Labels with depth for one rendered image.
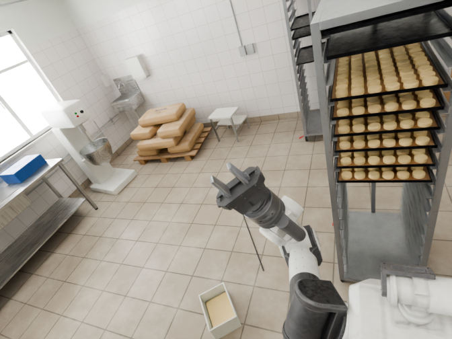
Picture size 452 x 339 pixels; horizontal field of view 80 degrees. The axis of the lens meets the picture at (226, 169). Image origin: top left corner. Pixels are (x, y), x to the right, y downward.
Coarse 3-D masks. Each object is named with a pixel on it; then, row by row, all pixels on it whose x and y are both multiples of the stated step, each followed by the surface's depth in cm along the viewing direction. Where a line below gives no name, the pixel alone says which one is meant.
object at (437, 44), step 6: (432, 42) 110; (438, 42) 108; (444, 42) 102; (438, 48) 104; (444, 48) 102; (450, 48) 96; (444, 54) 99; (450, 54) 96; (444, 60) 96; (450, 60) 94; (450, 66) 91
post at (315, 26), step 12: (312, 24) 96; (312, 36) 99; (324, 72) 108; (324, 84) 108; (324, 96) 112; (324, 108) 115; (324, 120) 118; (324, 132) 122; (324, 144) 126; (336, 204) 148; (336, 216) 153; (336, 228) 159; (336, 240) 166; (336, 252) 174
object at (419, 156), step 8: (352, 152) 140; (360, 152) 136; (368, 152) 134; (376, 152) 132; (384, 152) 130; (392, 152) 128; (400, 152) 127; (408, 152) 126; (416, 152) 124; (424, 152) 124; (344, 160) 134; (352, 160) 135; (360, 160) 131; (368, 160) 130; (376, 160) 128; (384, 160) 126; (392, 160) 124; (400, 160) 123; (408, 160) 122; (416, 160) 121; (424, 160) 119
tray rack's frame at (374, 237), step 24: (336, 0) 116; (360, 0) 102; (384, 0) 91; (408, 0) 84; (432, 0) 82; (336, 24) 94; (360, 216) 225; (384, 216) 218; (360, 240) 208; (384, 240) 202; (360, 264) 193; (408, 264) 183
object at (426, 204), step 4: (420, 184) 145; (420, 188) 143; (420, 192) 141; (420, 196) 139; (424, 196) 138; (424, 200) 136; (428, 200) 132; (424, 204) 134; (428, 204) 132; (424, 208) 133; (428, 208) 132; (428, 212) 131
